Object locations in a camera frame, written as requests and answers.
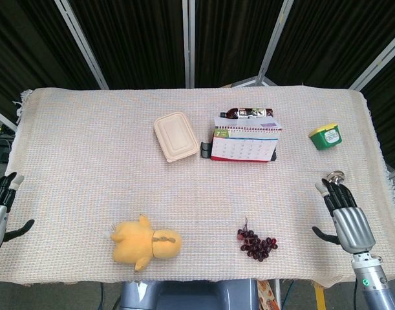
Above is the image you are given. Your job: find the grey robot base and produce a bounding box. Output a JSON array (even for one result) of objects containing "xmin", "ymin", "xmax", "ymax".
[{"xmin": 120, "ymin": 279, "xmax": 260, "ymax": 310}]

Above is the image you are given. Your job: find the yellow plush toy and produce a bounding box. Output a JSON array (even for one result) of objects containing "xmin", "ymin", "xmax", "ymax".
[{"xmin": 103, "ymin": 214, "xmax": 182, "ymax": 273}]

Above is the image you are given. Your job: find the black folding screen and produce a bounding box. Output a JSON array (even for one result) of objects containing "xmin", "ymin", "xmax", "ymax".
[{"xmin": 0, "ymin": 0, "xmax": 395, "ymax": 172}]

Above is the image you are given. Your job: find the bunch of red grapes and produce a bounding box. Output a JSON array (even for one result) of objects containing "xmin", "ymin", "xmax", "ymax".
[{"xmin": 237, "ymin": 216, "xmax": 279, "ymax": 262}]

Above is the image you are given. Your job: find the dark drink bottle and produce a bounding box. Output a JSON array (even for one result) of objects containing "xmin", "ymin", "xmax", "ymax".
[{"xmin": 220, "ymin": 107, "xmax": 276, "ymax": 120}]

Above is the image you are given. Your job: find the beige lunch box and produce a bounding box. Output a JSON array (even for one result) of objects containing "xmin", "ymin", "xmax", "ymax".
[{"xmin": 153, "ymin": 111, "xmax": 199, "ymax": 164}]

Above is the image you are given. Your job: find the small metal bell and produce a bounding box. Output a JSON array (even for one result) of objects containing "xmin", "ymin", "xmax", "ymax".
[{"xmin": 327, "ymin": 170, "xmax": 347, "ymax": 185}]

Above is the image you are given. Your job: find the green tub with yellow lid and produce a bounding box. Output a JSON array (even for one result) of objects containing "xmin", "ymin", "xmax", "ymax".
[{"xmin": 308, "ymin": 122, "xmax": 343, "ymax": 152}]

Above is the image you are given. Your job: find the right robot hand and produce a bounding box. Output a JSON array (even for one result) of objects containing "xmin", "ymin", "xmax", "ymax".
[{"xmin": 312, "ymin": 178, "xmax": 377, "ymax": 254}]

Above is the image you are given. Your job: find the desk calendar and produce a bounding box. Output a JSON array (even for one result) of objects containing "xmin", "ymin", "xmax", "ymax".
[{"xmin": 210, "ymin": 116, "xmax": 284, "ymax": 161}]

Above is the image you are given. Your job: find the beige woven tablecloth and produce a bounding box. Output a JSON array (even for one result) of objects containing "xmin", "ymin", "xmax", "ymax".
[{"xmin": 0, "ymin": 84, "xmax": 395, "ymax": 289}]

